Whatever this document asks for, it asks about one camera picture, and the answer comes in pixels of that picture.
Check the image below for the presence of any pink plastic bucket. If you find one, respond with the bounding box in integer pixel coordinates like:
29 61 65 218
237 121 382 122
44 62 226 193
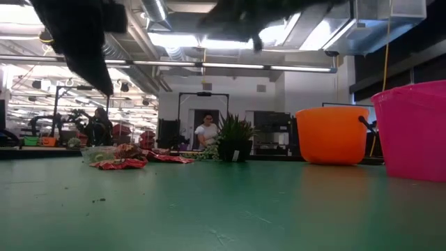
369 79 446 183

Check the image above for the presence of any black background rig frame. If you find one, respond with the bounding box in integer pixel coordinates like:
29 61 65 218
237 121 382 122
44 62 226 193
51 85 112 137
177 91 230 140

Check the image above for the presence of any orange pumpkin face bucket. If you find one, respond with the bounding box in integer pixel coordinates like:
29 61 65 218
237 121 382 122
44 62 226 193
295 105 378 167

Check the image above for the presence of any small potted artificial plant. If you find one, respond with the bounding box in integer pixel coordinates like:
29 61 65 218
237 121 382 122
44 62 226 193
180 112 258 164

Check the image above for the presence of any person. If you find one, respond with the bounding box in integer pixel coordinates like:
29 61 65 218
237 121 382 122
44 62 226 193
193 112 220 149
83 107 114 148

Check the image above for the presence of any black shelving unit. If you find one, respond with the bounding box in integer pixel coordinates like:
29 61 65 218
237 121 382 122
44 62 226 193
253 111 298 156

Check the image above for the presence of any red Skittles pack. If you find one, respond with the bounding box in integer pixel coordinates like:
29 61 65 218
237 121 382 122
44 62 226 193
89 156 150 172
141 149 195 165

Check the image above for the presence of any green clear wrapped candy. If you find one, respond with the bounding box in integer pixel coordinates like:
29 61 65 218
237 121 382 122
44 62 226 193
80 145 118 165

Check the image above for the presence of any yellow hanging cable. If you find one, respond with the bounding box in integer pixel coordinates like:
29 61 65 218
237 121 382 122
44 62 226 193
369 0 394 158

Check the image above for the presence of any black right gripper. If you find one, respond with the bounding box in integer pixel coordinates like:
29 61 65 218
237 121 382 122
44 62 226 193
197 0 346 53

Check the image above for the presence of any long ceiling light bar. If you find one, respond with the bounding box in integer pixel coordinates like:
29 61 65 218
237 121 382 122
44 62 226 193
0 54 338 74

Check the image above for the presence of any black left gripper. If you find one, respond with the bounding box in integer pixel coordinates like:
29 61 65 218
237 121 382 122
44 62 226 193
29 0 128 97

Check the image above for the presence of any black equipment cabinet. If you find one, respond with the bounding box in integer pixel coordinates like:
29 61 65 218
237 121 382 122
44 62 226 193
157 119 182 149

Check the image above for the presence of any red background bag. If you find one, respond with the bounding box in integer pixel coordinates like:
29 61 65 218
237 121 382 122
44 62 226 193
139 130 157 148
111 124 132 137

